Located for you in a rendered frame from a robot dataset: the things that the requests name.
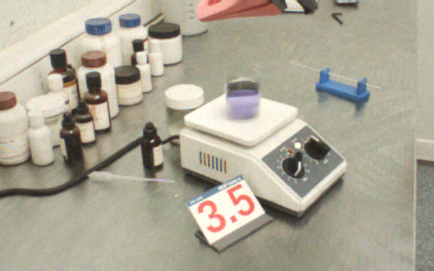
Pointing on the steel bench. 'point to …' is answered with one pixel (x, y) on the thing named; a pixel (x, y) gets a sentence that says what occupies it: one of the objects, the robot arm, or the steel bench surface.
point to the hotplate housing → (249, 167)
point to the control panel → (314, 173)
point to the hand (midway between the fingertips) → (205, 11)
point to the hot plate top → (259, 129)
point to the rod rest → (342, 87)
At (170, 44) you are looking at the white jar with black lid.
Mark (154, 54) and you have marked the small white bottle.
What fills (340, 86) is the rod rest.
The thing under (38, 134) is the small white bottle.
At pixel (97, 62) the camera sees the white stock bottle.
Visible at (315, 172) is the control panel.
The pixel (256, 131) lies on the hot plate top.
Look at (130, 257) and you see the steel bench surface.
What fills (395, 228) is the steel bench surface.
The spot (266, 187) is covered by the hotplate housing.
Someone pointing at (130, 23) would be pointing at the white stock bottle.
